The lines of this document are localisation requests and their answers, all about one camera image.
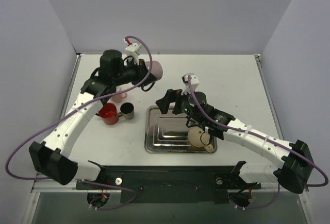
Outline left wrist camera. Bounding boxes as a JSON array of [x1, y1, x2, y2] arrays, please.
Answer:
[[125, 42, 142, 65]]

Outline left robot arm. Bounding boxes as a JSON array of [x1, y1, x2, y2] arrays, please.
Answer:
[[29, 49, 163, 185]]

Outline lilac ceramic mug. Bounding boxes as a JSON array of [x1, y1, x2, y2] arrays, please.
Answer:
[[144, 61, 163, 85]]

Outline cream ceramic mug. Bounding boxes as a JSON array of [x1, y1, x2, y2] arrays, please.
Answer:
[[188, 127, 214, 153]]

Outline stainless steel tray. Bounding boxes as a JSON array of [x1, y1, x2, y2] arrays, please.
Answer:
[[144, 106, 208, 153]]

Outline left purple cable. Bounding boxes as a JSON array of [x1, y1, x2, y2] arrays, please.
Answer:
[[5, 36, 153, 211]]

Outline small dark brown cup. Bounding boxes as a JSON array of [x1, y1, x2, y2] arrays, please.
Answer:
[[118, 102, 135, 120]]

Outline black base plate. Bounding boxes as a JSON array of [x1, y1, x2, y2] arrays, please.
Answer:
[[45, 164, 262, 205]]

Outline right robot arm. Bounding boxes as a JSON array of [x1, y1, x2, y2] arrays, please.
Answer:
[[156, 90, 314, 194]]

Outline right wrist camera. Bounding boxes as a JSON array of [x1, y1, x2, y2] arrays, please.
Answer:
[[181, 73, 200, 95]]

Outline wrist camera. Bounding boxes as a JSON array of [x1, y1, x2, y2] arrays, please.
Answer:
[[181, 73, 200, 95], [125, 42, 142, 65]]

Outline red ceramic mug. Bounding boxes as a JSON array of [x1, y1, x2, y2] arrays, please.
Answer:
[[96, 103, 119, 125]]

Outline pink faceted ceramic mug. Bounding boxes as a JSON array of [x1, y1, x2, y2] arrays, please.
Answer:
[[111, 86, 127, 103]]

